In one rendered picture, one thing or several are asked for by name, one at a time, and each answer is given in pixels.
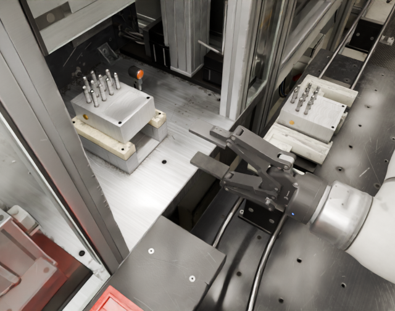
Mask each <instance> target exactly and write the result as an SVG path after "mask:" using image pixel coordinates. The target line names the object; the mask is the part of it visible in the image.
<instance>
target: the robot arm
mask: <svg viewBox="0 0 395 311"><path fill-rule="evenodd" d="M189 132H190V133H192V134H194V135H196V136H198V137H200V138H202V139H204V140H206V141H208V142H210V143H213V144H215V145H217V146H219V147H221V148H223V149H226V147H227V146H228V147H229V148H230V149H232V150H233V151H234V152H236V153H237V155H239V156H240V157H241V158H242V159H244V160H245V161H246V162H247V163H248V164H249V165H251V166H252V167H254V168H255V169H256V170H257V174H258V175H259V176H260V177H258V176H253V175H247V174H243V173H238V172H232V171H229V169H230V167H229V166H227V165H225V164H223V163H221V162H219V161H217V160H215V159H214V158H212V157H210V156H208V155H206V154H204V153H202V152H200V151H197V153H196V154H195V155H194V156H193V158H192V159H191V160H190V164H191V165H194V166H195V167H197V168H200V169H201V170H203V171H205V172H207V173H209V174H211V175H213V176H214V177H216V178H218V179H220V180H221V182H220V186H222V187H224V186H225V187H224V189H225V190H226V191H229V192H231V193H233V194H235V195H238V196H241V197H243V198H245V199H247V200H250V201H252V202H255V203H256V204H259V205H261V206H263V207H265V208H266V209H267V210H269V211H271V212H273V211H274V210H275V207H276V206H277V204H278V205H283V206H285V207H286V210H285V213H286V215H288V216H290V217H292V218H294V219H295V220H297V221H299V222H301V223H303V224H305V225H307V223H308V222H309V223H311V224H310V228H309V231H310V232H311V233H312V234H314V235H316V236H318V237H319V238H322V239H323V240H325V241H327V242H329V243H331V244H332V245H334V246H336V247H337V248H338V249H342V250H344V251H345V252H347V253H348V254H350V255H351V256H353V257H354V258H355V259H356V260H357V261H358V262H359V263H360V264H362V265H363V266H364V267H366V268H367V269H369V270H370V271H372V272H374V273H375V274H377V275H379V276H380V277H382V278H384V279H386V280H388V281H390V282H392V283H394V284H395V150H394V152H393V155H392V157H391V160H390V162H389V165H388V171H387V174H386V177H385V180H384V182H383V184H382V186H381V188H380V190H379V191H378V193H377V194H376V196H375V197H373V196H370V195H369V194H368V193H365V192H362V191H359V190H358V189H355V188H353V187H351V186H349V185H346V184H344V183H342V182H340V181H337V180H336V181H334V182H333V183H332V184H331V186H328V185H327V184H328V181H327V180H324V179H323V178H320V177H318V176H316V175H314V174H312V173H309V172H306V173H305V174H303V175H301V174H300V173H298V172H297V171H295V169H293V163H294V161H295V160H296V155H295V154H293V153H290V152H287V151H284V150H281V149H280V148H278V147H276V146H274V145H273V144H271V143H270V142H268V141H266V140H264V139H263V138H261V137H260V136H258V135H256V134H255V133H253V132H251V131H249V130H248V129H246V128H245V127H243V126H241V125H239V126H238V127H237V128H236V129H235V131H234V132H230V131H227V130H225V129H223V128H221V127H219V126H216V125H213V124H210V123H208V122H206V121H204V120H201V119H200V118H198V119H197V120H196V121H195V122H194V123H193V124H192V125H191V126H190V127H189ZM235 143H237V144H235ZM269 166H271V167H269ZM233 186H234V188H232V187H233Z"/></svg>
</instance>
